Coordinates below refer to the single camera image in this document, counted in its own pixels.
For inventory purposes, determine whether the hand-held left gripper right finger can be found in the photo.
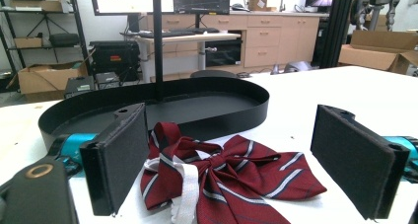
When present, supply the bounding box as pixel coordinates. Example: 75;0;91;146
310;104;411;221

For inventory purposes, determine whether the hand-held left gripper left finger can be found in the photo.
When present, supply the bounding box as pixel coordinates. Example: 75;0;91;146
79;102;151;217

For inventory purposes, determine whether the dark red striped bow tie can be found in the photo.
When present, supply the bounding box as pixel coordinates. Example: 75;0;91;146
140;121;328;224

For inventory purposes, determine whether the small black electronics box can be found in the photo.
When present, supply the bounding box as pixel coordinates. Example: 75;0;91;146
95;71;121;90
64;76;97;99

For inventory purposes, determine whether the black oval tray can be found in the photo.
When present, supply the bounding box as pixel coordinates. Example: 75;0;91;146
37;76;270;150

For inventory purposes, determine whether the black equipment case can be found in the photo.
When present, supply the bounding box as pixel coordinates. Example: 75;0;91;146
89;39;141;84

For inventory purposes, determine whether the grey floor device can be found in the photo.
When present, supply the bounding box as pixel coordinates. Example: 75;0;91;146
270;60;319;76

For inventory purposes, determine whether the large open cardboard box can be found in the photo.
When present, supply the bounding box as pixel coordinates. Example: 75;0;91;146
17;61;89;103

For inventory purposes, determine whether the open cardboard box with flaps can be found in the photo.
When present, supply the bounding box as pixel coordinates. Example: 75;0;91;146
337;29;418;75

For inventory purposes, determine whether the black stand pole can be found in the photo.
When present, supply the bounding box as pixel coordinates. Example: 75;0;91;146
152;0;165;102

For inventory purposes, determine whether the black chair back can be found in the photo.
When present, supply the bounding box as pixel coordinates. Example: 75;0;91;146
189;69;239;80

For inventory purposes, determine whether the black bag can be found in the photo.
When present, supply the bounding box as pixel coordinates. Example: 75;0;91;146
48;33;80;48

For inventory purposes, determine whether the black keyboard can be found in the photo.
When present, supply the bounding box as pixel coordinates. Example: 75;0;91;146
140;29;199;38

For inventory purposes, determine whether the white desk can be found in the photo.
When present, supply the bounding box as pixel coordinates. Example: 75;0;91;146
133;32;242;84

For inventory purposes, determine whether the black metal shelf rack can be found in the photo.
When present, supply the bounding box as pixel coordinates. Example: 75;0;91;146
0;0;91;74

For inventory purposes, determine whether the black built-in appliance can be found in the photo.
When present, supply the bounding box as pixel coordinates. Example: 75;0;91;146
204;38;244;68

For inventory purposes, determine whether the small cardboard box on shelf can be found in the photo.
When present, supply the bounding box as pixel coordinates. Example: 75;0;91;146
13;37;44;49

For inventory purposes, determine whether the beige wooden cabinet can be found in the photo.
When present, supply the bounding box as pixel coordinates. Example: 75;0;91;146
145;12;321;76

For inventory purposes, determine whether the bright computer monitor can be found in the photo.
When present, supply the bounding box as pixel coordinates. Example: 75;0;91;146
89;0;175;17

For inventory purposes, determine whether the dark computer monitor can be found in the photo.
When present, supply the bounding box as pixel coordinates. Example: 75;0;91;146
173;0;232;16

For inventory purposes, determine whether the flat cardboard box on shelf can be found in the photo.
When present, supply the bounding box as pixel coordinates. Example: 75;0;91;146
9;0;64;13

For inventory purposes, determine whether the black metal frame post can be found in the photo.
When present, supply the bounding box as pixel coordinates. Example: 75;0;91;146
319;0;358;69

